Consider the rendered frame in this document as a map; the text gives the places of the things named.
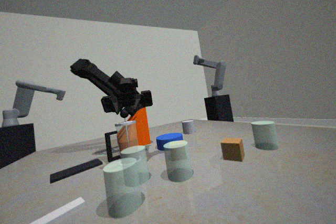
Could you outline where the blue short cylinder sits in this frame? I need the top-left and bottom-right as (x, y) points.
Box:
(156, 133), (183, 151)

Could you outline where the glass coffee press with black handle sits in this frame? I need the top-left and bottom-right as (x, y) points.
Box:
(105, 110), (139, 162)

